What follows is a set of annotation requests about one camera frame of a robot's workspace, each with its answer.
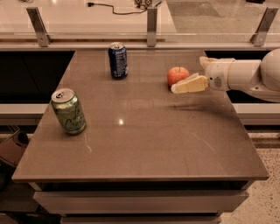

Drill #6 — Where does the dark chair at left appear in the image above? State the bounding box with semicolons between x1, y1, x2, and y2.
0;125;29;191

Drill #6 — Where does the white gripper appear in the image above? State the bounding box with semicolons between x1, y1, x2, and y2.
170;56;235;94

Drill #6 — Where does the right metal bracket post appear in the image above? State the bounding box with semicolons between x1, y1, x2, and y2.
250;7;278;47

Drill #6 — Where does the green LaCroix can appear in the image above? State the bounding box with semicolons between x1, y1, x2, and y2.
51;88;86;135

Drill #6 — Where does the metal bracket post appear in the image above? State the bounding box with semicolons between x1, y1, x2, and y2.
147;7;158;47
26;7;52;47
250;7;278;47

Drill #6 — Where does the middle metal bracket post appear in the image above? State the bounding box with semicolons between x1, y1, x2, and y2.
147;7;158;47

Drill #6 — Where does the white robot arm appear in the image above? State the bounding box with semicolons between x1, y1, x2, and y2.
171;49;280;102

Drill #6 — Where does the blue soda can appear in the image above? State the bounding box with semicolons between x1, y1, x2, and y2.
108;42;128;79

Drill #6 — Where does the grey table drawer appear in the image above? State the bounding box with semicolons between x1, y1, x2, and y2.
33;190;249;214

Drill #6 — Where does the left metal bracket post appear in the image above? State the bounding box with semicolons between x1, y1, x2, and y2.
26;7;52;47

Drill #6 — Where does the red apple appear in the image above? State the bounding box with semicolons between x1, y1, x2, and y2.
167;66;190;87

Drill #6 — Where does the black power cable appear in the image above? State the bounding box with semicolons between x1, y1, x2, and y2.
86;0;162;16

